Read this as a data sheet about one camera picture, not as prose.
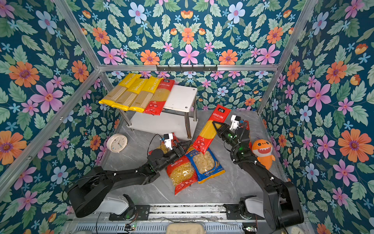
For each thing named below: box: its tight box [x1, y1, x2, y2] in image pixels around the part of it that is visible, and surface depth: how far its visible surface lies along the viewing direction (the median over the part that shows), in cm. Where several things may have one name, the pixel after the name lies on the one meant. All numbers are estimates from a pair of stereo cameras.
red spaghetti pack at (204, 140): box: [192, 104, 232, 156], surface depth 77 cm
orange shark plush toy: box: [251, 138, 276, 171], surface depth 90 cm
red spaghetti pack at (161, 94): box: [143, 78, 175, 117], surface depth 78 cm
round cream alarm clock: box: [106, 133, 128, 154], surface depth 93 cm
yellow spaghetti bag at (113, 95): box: [98, 73, 142, 107], surface depth 81 cm
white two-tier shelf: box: [117, 84, 199, 139], surface depth 87 cm
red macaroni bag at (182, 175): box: [166, 156, 199, 196], surface depth 84 cm
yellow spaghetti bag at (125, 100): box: [111, 78, 149, 111], surface depth 79 cm
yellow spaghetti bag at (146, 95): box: [128, 76, 164, 114], surface depth 80 cm
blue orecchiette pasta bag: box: [185, 146, 226, 184], surface depth 88 cm
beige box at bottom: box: [166, 222, 206, 234], surface depth 67 cm
